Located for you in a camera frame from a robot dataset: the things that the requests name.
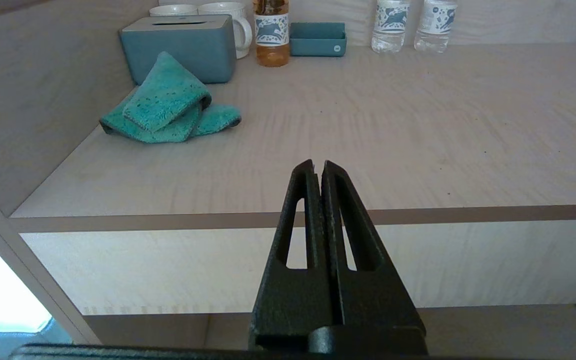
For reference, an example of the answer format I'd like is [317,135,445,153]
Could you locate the white ceramic cup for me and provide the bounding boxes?
[197,2,253,60]

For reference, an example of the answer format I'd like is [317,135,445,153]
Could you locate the clear water bottle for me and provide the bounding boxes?
[370,0,412,55]
[413,0,458,54]

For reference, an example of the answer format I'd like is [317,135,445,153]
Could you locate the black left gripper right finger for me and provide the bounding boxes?
[320,160,428,356]

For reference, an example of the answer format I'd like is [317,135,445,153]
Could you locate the small blue tray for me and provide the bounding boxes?
[289,21,348,58]

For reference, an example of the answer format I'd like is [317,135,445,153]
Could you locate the grey tissue box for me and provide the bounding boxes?
[119,14,238,85]

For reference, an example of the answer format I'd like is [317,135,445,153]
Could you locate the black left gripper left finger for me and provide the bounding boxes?
[248,159,338,352]

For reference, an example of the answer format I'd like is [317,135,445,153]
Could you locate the amber tea bottle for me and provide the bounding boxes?
[253,0,291,68]

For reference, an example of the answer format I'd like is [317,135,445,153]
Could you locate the white saucer dish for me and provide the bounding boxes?
[148,4,199,18]

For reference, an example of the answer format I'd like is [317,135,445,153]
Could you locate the green fluffy cloth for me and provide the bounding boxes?
[99,51,243,145]

